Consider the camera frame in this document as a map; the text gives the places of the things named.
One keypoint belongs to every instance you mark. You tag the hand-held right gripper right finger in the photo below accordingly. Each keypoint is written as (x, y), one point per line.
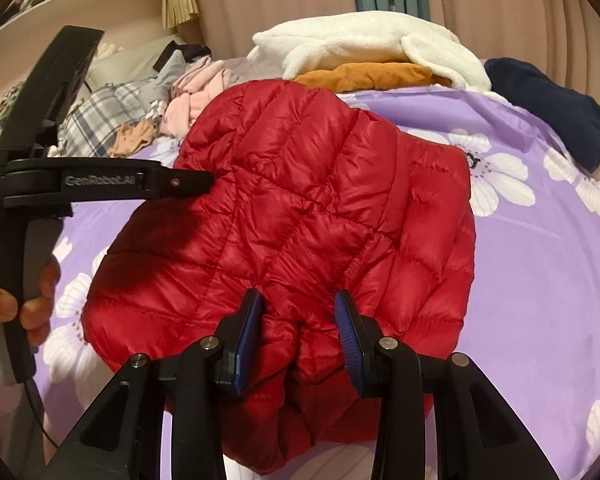
(350, 345)

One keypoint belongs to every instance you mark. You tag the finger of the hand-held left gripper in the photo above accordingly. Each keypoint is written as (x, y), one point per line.
(190, 181)
(60, 70)

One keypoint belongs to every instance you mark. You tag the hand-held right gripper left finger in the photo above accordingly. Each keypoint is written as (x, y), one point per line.
(247, 345)

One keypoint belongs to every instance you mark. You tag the red quilted down jacket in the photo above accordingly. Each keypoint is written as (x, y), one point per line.
(305, 185)

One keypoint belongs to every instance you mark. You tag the person's left forearm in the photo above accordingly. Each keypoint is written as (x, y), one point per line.
(0, 420)

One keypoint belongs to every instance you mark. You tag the person's left hand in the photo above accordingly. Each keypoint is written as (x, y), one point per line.
(42, 305)

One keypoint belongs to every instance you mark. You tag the grey plaid cloth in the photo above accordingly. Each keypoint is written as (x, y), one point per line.
(100, 110)

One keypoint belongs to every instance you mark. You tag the white patterned cloth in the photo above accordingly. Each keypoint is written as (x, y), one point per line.
(7, 107)

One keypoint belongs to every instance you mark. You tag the cream pillow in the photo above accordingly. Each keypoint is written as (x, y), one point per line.
(130, 60)

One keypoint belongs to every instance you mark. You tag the tan garment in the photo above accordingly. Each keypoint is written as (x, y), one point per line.
(132, 140)

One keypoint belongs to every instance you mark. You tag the pink garment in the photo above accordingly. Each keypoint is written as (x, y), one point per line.
(190, 105)

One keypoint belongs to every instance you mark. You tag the grey striped garment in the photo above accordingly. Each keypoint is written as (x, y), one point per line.
(165, 82)

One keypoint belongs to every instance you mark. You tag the black garment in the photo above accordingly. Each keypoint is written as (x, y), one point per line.
(180, 50)

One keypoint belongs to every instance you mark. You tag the purple floral blanket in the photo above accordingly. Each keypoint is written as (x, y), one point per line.
(530, 285)

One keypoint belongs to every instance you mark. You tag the orange garment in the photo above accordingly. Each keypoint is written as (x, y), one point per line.
(370, 77)

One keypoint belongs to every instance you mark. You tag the white fleece garment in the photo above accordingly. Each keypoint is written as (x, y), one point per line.
(360, 40)

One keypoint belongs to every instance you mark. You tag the navy blue garment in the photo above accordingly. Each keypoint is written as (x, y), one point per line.
(555, 105)

